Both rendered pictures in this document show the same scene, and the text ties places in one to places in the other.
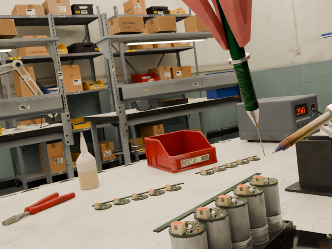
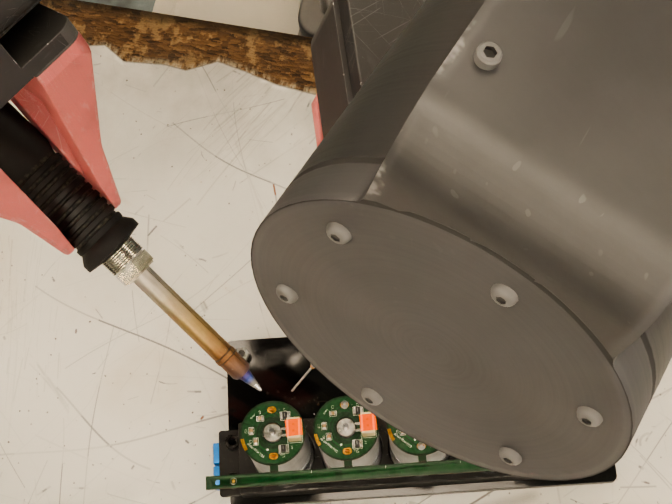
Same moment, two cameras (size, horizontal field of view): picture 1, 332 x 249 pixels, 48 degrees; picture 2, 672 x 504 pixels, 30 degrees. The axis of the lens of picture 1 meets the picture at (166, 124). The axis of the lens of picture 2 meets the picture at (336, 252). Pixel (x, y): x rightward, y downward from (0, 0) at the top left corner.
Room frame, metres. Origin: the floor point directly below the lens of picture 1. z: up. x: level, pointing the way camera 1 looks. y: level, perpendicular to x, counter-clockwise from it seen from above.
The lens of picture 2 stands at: (0.36, 0.03, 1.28)
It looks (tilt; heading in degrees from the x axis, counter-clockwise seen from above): 69 degrees down; 234
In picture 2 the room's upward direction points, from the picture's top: 10 degrees counter-clockwise
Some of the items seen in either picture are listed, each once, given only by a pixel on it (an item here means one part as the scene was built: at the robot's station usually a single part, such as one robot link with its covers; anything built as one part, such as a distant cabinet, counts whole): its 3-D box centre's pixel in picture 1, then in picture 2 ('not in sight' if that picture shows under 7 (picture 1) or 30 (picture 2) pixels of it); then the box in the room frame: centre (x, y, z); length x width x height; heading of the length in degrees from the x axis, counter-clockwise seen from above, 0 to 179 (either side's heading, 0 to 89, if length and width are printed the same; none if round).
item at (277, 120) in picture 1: (277, 118); not in sight; (0.87, -0.27, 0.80); 0.15 x 0.12 x 0.10; 39
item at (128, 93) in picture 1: (186, 86); not in sight; (3.20, -0.22, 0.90); 1.30 x 0.06 x 0.12; 123
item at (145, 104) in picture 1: (145, 103); not in sight; (3.15, 0.14, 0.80); 0.15 x 0.12 x 0.10; 52
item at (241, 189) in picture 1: (243, 189); (365, 424); (0.29, -0.06, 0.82); 0.01 x 0.01 x 0.01; 48
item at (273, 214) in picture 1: (266, 208); (279, 446); (0.32, -0.08, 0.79); 0.02 x 0.02 x 0.05
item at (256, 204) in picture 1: (251, 219); (349, 441); (0.30, -0.06, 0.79); 0.02 x 0.02 x 0.05
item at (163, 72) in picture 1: (155, 78); not in sight; (5.19, 0.06, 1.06); 1.20 x 0.45 x 2.12; 123
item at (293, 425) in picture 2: (259, 180); (291, 429); (0.31, -0.07, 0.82); 0.01 x 0.01 x 0.01; 48
